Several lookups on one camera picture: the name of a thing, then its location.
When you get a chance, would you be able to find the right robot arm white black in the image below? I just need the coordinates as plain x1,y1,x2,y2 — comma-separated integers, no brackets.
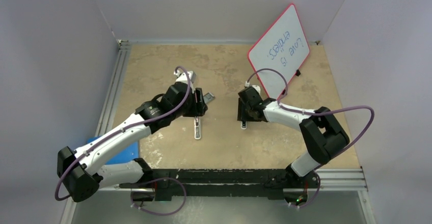
238,86,349,187

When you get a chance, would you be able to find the blue plastic board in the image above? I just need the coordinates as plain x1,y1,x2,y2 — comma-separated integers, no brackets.
105,142,139,165

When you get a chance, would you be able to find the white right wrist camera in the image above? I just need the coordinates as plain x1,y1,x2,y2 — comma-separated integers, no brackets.
245,83,261,95

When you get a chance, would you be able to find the red framed whiteboard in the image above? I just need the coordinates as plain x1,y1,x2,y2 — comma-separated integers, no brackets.
247,4,310,99

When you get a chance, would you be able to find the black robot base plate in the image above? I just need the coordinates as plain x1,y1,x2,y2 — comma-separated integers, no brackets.
119,169,318,201

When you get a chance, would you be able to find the black whiteboard easel stand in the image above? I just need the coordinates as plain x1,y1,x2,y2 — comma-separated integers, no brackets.
283,69,301,95

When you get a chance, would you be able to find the white stapler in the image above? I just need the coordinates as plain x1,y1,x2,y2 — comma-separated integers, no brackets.
194,116,201,140
240,121,247,130

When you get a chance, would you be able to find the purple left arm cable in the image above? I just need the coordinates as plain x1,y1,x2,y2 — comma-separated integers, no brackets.
55,66,193,216

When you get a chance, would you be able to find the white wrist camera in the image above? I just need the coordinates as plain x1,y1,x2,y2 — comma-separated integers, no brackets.
173,69,196,93
245,83,261,95

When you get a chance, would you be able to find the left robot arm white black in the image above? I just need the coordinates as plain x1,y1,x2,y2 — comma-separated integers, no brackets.
55,81,208,202

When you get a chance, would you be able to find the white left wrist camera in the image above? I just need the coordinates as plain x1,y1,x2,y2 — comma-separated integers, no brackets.
173,69,196,93

